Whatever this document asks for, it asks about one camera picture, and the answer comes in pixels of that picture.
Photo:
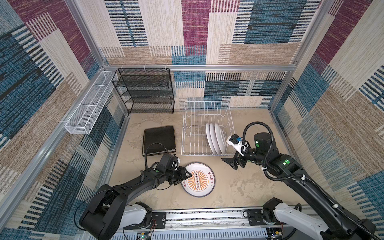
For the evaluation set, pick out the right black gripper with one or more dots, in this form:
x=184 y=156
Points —
x=232 y=162

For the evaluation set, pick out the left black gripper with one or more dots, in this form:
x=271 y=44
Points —
x=181 y=175

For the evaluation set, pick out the white round plate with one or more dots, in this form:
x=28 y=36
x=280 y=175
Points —
x=221 y=139
x=202 y=181
x=208 y=134
x=214 y=139

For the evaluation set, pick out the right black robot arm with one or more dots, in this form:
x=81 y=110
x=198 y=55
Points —
x=334 y=222

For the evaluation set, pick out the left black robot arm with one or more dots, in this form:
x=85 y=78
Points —
x=109 y=210

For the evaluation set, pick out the black mesh shelf unit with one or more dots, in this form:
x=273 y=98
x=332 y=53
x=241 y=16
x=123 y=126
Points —
x=145 y=90

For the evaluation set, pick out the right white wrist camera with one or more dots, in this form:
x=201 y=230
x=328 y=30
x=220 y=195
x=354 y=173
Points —
x=239 y=144

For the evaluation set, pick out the white wire dish rack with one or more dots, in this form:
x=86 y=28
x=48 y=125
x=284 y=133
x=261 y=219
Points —
x=195 y=116

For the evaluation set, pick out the aluminium front rail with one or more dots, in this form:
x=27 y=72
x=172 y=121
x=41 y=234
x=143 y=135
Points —
x=209 y=224

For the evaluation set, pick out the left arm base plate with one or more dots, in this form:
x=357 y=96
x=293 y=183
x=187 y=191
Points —
x=155 y=220

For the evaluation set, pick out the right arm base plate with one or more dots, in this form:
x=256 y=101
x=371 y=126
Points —
x=257 y=217

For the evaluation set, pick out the white wire wall basket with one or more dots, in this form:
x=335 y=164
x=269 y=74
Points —
x=86 y=114

